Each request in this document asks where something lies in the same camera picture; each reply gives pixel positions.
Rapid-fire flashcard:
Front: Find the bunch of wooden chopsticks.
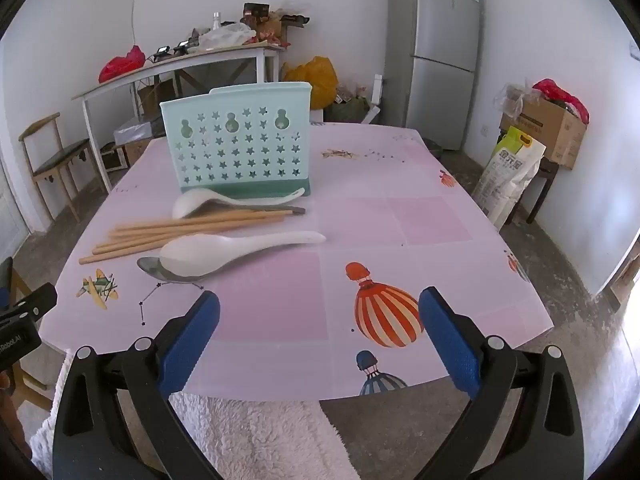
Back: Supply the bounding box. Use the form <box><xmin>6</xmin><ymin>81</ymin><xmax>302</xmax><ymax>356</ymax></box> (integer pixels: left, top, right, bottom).
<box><xmin>79</xmin><ymin>206</ymin><xmax>307</xmax><ymax>266</ymax></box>

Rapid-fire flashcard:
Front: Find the dark wooden stool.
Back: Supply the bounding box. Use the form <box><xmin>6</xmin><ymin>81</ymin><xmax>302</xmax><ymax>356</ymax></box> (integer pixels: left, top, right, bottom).
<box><xmin>522</xmin><ymin>157</ymin><xmax>560</xmax><ymax>226</ymax></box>

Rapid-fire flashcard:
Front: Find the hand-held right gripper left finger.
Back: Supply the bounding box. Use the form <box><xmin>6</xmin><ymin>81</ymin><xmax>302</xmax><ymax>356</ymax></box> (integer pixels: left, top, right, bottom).
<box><xmin>52</xmin><ymin>290</ymin><xmax>222</xmax><ymax>480</ymax></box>

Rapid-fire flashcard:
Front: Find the yellow plastic bag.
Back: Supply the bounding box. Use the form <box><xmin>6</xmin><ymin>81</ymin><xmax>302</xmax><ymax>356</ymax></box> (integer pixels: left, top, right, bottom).
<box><xmin>281</xmin><ymin>56</ymin><xmax>339</xmax><ymax>110</ymax></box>

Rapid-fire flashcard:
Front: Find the metal spoon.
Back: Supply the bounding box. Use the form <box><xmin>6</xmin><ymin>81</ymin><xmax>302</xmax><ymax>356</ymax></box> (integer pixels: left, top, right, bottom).
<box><xmin>136</xmin><ymin>256</ymin><xmax>211</xmax><ymax>285</ymax></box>

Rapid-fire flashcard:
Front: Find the white and green rice bag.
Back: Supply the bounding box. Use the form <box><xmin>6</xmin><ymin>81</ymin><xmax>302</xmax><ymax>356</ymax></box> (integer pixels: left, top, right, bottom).
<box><xmin>472</xmin><ymin>126</ymin><xmax>547</xmax><ymax>232</ymax></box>

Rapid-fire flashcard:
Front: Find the fluffy cream robe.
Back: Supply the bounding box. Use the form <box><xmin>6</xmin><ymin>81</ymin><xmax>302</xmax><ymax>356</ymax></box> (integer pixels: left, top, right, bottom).
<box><xmin>30</xmin><ymin>355</ymin><xmax>361</xmax><ymax>480</ymax></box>

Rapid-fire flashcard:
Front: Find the white upright board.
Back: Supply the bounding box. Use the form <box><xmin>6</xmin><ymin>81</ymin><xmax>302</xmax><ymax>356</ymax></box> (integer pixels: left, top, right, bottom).
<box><xmin>361</xmin><ymin>74</ymin><xmax>386</xmax><ymax>126</ymax></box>

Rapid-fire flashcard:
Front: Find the dark green bag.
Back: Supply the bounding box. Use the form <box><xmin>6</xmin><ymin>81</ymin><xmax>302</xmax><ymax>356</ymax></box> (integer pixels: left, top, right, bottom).
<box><xmin>327</xmin><ymin>94</ymin><xmax>372</xmax><ymax>123</ymax></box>

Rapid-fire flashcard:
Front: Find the plastic-covered box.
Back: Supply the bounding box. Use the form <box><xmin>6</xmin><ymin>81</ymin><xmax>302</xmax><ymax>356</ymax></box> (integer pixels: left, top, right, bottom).
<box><xmin>113</xmin><ymin>115</ymin><xmax>167</xmax><ymax>147</ymax></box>

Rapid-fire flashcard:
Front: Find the white plastic bag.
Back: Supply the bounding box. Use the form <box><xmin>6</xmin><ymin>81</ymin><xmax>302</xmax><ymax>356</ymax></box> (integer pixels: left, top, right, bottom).
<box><xmin>199</xmin><ymin>22</ymin><xmax>257</xmax><ymax>52</ymax></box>

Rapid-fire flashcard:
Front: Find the large cardboard box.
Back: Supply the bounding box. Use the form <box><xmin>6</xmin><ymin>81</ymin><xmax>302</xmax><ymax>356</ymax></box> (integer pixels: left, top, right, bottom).
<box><xmin>500</xmin><ymin>94</ymin><xmax>587</xmax><ymax>171</ymax></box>

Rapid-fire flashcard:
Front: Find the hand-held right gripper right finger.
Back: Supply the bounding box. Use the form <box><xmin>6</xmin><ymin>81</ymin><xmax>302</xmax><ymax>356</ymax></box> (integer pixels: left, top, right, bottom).
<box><xmin>419</xmin><ymin>286</ymin><xmax>586</xmax><ymax>480</ymax></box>

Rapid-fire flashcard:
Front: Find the white ceramic spoon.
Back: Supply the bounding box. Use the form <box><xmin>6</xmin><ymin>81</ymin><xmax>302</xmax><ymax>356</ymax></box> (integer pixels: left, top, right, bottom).
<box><xmin>171</xmin><ymin>187</ymin><xmax>306</xmax><ymax>220</ymax></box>
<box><xmin>160</xmin><ymin>230</ymin><xmax>327</xmax><ymax>278</ymax></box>

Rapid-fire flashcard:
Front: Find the long white table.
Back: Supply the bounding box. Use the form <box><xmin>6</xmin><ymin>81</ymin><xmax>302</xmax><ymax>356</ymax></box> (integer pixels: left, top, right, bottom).
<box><xmin>71</xmin><ymin>42</ymin><xmax>287</xmax><ymax>195</ymax></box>

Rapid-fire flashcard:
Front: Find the pink printed tablecloth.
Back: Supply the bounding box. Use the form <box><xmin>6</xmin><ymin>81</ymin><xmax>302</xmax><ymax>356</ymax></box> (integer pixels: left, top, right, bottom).
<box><xmin>37</xmin><ymin>121</ymin><xmax>555</xmax><ymax>402</ymax></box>

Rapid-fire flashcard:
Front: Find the red plastic bag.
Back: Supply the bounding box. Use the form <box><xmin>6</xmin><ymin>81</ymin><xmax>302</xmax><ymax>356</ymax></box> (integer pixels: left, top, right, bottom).
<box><xmin>531</xmin><ymin>78</ymin><xmax>591</xmax><ymax>125</ymax></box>
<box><xmin>98</xmin><ymin>45</ymin><xmax>147</xmax><ymax>84</ymax></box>

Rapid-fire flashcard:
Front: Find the dark printed box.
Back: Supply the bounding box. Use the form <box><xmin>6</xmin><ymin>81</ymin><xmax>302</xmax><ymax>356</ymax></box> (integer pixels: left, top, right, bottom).
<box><xmin>242</xmin><ymin>2</ymin><xmax>273</xmax><ymax>25</ymax></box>

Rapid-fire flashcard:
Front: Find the pile of assorted packages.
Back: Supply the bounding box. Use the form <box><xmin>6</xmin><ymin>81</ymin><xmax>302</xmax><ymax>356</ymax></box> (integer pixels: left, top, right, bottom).
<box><xmin>257</xmin><ymin>7</ymin><xmax>311</xmax><ymax>46</ymax></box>

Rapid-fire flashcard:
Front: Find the grey refrigerator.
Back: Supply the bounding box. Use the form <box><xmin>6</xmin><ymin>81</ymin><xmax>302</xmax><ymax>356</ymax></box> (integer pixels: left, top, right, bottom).
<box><xmin>384</xmin><ymin>0</ymin><xmax>482</xmax><ymax>152</ymax></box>

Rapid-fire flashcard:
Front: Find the teal star-holed utensil holder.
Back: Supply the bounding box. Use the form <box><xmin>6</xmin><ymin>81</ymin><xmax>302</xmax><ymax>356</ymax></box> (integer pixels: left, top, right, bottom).
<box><xmin>159</xmin><ymin>81</ymin><xmax>313</xmax><ymax>197</ymax></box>

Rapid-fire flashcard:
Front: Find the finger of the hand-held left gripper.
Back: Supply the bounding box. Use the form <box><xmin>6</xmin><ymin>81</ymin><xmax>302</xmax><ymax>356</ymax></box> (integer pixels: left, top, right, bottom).
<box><xmin>0</xmin><ymin>282</ymin><xmax>57</xmax><ymax>328</ymax></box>

